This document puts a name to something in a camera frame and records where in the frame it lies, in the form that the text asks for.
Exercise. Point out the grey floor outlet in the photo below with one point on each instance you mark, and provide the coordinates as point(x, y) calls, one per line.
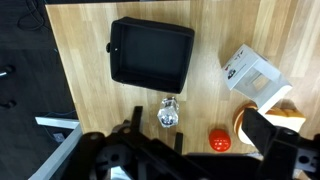
point(59, 137)

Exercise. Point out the clear crystal glass bottle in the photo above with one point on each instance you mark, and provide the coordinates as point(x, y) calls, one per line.
point(168, 114)

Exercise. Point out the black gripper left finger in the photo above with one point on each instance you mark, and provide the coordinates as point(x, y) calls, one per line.
point(136, 116)

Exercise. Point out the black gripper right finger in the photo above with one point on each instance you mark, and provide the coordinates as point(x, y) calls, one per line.
point(260, 131)

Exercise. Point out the black rectangular tray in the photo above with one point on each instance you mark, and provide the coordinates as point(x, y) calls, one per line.
point(151, 55)

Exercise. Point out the red toy tomato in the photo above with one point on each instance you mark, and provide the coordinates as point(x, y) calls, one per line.
point(220, 140)

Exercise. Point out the black chair caster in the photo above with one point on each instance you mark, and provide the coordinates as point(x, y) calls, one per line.
point(8, 70)

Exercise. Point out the white printed carton box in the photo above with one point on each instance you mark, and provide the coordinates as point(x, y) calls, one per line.
point(248, 70)

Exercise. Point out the toy bread slice sandwich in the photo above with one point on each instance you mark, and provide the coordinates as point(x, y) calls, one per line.
point(290, 116)

